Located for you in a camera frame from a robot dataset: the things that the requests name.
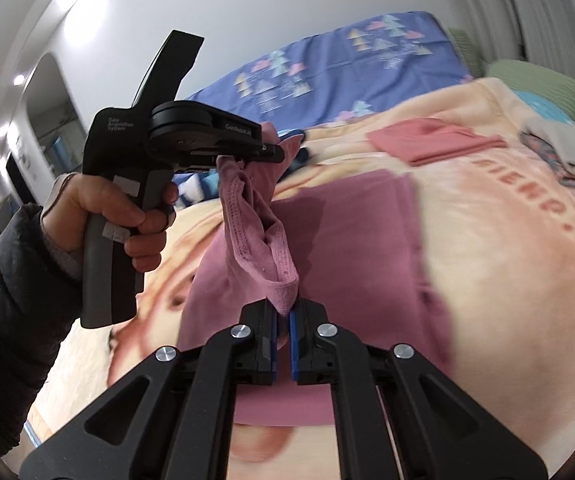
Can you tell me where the person's left hand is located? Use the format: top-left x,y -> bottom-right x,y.
42,172 -> 181,273

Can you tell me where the cream printed blanket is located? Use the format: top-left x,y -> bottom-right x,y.
25,76 -> 575,480

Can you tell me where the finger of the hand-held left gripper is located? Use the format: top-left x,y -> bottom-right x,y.
240,141 -> 286,165

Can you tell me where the blue tree print pillow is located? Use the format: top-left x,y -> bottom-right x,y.
185,10 -> 478,132

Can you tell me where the salmon pink folded cloth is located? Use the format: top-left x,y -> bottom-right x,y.
367,117 -> 511,167

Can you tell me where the person's left forearm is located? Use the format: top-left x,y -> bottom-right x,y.
0,175 -> 88,457

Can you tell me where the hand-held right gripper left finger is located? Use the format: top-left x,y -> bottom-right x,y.
19,299 -> 281,480

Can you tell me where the floral folded garment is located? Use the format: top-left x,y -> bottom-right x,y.
519,130 -> 575,192

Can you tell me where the white curtain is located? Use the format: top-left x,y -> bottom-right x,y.
492,0 -> 575,126

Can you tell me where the green ribbed pillow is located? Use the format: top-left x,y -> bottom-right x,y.
447,27 -> 485,75
486,59 -> 575,122

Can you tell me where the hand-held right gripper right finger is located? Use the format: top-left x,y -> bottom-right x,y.
287,299 -> 548,480

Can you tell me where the mauve pink garment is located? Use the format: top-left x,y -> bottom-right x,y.
178,120 -> 454,428

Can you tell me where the pastel colour block bed sheet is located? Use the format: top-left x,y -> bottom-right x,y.
511,89 -> 575,127

